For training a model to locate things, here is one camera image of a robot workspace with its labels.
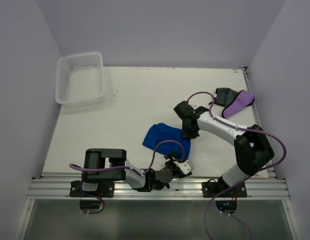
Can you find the purple towel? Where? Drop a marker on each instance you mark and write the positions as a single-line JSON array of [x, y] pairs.
[[242, 100]]

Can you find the white plastic basket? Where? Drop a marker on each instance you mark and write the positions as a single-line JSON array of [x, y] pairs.
[[80, 79]]

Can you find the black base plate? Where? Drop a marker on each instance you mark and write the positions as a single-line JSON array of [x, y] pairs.
[[100, 190], [212, 187]]

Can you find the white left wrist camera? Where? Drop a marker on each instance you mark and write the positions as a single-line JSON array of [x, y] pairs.
[[185, 167]]

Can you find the blue towel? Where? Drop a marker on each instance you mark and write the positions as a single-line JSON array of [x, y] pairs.
[[161, 132]]

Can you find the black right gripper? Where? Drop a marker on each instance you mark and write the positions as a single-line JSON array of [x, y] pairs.
[[186, 134]]

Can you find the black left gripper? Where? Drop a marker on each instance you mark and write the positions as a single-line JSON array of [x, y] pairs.
[[170, 156]]

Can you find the grey towel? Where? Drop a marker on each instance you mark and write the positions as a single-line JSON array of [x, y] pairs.
[[225, 96]]

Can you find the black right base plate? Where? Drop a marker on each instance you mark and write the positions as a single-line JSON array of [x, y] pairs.
[[212, 187]]

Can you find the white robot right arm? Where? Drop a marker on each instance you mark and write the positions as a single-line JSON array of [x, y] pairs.
[[252, 148]]

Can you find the aluminium mounting rail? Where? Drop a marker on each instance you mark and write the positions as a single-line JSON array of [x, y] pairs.
[[64, 187]]

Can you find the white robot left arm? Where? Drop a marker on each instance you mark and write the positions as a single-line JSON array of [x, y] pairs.
[[105, 166]]

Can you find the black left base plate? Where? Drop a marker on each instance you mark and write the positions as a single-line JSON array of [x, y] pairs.
[[100, 190]]

